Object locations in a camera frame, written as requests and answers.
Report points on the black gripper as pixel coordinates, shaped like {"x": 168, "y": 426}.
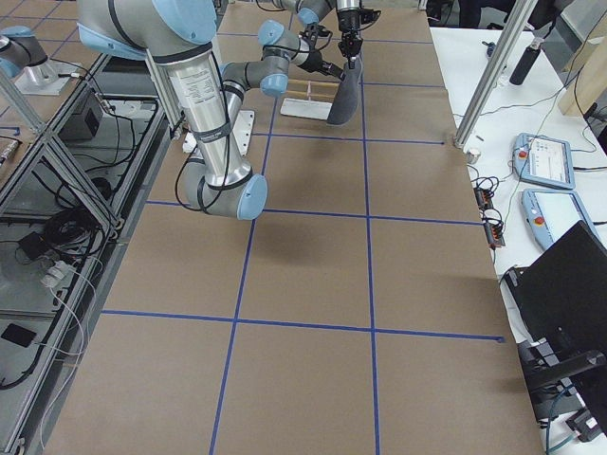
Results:
{"x": 348, "y": 21}
{"x": 315, "y": 61}

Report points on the blue grey microfibre towel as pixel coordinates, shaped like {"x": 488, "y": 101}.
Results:
{"x": 346, "y": 101}

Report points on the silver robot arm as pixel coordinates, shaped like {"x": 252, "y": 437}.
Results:
{"x": 178, "y": 36}
{"x": 313, "y": 11}

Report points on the right wooden rack rod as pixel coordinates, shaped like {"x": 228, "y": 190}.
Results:
{"x": 311, "y": 83}

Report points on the wooden rack rod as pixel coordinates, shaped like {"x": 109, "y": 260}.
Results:
{"x": 309, "y": 96}
{"x": 311, "y": 83}

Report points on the left wooden rack rod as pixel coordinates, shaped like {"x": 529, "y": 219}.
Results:
{"x": 309, "y": 96}

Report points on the white towel rack base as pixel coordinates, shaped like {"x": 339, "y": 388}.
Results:
{"x": 299, "y": 108}

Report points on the small metal cylinder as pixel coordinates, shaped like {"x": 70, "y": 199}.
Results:
{"x": 472, "y": 155}

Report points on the black water bottle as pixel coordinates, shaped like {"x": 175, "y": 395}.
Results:
{"x": 525, "y": 63}

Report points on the upper teach pendant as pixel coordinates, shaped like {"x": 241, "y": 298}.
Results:
{"x": 544, "y": 161}

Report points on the teach pendant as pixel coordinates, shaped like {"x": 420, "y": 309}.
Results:
{"x": 544, "y": 161}
{"x": 551, "y": 213}

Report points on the lower teach pendant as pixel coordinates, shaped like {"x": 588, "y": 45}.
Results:
{"x": 551, "y": 213}

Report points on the black laptop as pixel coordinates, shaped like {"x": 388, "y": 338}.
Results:
{"x": 561, "y": 297}

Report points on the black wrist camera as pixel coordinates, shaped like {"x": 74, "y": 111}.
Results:
{"x": 368, "y": 17}
{"x": 313, "y": 32}

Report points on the white pedestal column base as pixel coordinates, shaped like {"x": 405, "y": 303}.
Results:
{"x": 242, "y": 131}

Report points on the aluminium frame post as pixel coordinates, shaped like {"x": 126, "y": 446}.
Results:
{"x": 519, "y": 13}

